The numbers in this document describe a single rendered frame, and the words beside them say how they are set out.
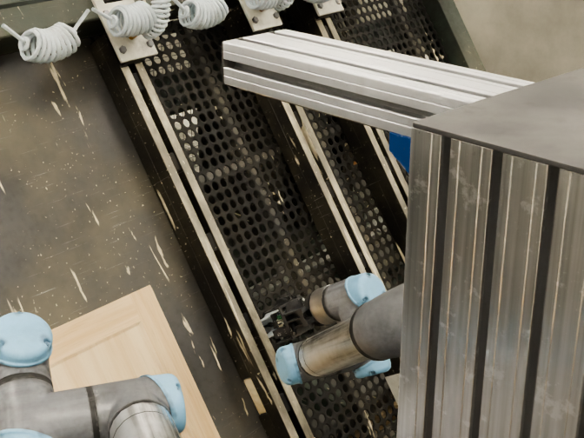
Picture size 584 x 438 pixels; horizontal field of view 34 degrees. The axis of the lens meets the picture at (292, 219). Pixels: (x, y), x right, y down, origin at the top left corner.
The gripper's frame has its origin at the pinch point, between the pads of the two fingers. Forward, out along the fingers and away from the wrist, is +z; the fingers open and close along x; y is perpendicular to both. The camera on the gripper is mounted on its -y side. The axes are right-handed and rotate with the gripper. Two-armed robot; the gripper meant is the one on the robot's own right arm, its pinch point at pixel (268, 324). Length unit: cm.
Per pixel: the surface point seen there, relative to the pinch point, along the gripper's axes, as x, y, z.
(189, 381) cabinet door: 2.4, 24.9, 0.2
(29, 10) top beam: -76, 28, -8
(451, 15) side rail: -55, -115, -1
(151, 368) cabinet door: -3.4, 31.5, 0.5
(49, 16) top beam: -74, 25, -8
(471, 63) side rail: -39, -114, -1
